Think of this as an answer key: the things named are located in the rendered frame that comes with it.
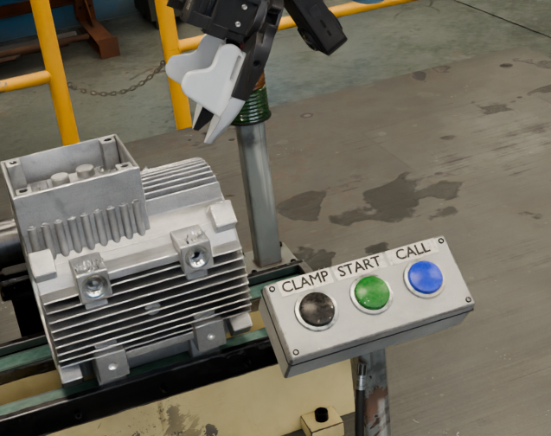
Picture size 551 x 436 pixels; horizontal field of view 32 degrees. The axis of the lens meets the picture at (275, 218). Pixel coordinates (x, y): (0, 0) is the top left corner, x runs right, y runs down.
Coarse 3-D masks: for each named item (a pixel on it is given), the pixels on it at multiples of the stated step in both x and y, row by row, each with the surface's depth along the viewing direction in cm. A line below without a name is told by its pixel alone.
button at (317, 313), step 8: (304, 296) 81; (312, 296) 80; (320, 296) 81; (328, 296) 81; (304, 304) 80; (312, 304) 80; (320, 304) 80; (328, 304) 80; (304, 312) 80; (312, 312) 80; (320, 312) 80; (328, 312) 80; (304, 320) 80; (312, 320) 80; (320, 320) 80; (328, 320) 80
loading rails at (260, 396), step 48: (240, 336) 105; (0, 384) 105; (48, 384) 107; (96, 384) 100; (144, 384) 99; (192, 384) 101; (240, 384) 103; (288, 384) 105; (336, 384) 108; (0, 432) 95; (48, 432) 97; (96, 432) 99; (144, 432) 101; (192, 432) 103; (240, 432) 106; (288, 432) 108; (336, 432) 106
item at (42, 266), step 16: (208, 208) 95; (224, 208) 95; (224, 224) 94; (32, 256) 90; (48, 256) 90; (32, 272) 89; (48, 272) 90; (240, 320) 100; (64, 368) 95; (80, 368) 96; (64, 384) 95
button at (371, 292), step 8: (360, 280) 82; (368, 280) 82; (376, 280) 82; (360, 288) 81; (368, 288) 81; (376, 288) 81; (384, 288) 82; (360, 296) 81; (368, 296) 81; (376, 296) 81; (384, 296) 81; (360, 304) 81; (368, 304) 81; (376, 304) 81; (384, 304) 81
